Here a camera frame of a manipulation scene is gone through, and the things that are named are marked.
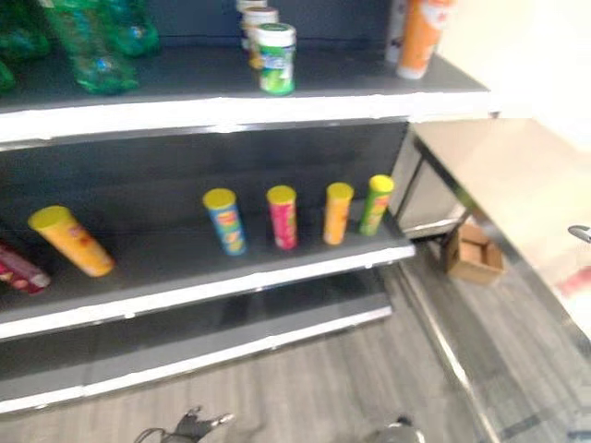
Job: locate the grey shelf board white edge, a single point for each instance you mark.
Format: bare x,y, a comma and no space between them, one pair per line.
208,341
194,76
175,263

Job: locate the beige table with metal frame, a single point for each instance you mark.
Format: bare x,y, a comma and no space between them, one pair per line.
517,184

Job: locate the grey shop shelf unit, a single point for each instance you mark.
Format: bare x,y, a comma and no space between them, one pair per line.
138,157

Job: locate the orange chips can yellow lid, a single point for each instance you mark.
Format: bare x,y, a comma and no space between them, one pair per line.
337,214

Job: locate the blue chips can yellow lid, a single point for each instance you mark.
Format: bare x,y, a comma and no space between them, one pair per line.
227,223

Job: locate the red snack package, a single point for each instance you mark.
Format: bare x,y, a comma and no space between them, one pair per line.
20,272

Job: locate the green plastic drink bottle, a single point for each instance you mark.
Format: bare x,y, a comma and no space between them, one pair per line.
94,55
20,27
134,32
4,76

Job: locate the yellow label jar white lid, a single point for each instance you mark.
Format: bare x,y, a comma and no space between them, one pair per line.
258,23

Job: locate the tall white chips can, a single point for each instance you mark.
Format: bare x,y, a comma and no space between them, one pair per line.
395,32

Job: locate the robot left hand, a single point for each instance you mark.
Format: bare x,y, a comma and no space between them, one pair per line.
198,422

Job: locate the pink chips can yellow lid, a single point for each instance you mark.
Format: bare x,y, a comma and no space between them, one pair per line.
283,219

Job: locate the pink item on table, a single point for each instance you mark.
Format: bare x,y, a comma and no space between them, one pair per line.
575,281

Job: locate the open cardboard box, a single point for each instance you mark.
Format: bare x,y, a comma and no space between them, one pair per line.
475,258

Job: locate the green chips can yellow lid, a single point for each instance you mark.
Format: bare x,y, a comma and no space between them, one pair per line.
375,205

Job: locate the large yellow chips can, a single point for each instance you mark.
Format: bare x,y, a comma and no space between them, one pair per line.
76,242

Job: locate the tall orange chips can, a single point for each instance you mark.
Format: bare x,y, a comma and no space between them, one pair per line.
420,37

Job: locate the dark curved object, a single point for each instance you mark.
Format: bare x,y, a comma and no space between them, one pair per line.
581,231

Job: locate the green label jar white lid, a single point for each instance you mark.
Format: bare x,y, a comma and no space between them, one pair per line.
276,60

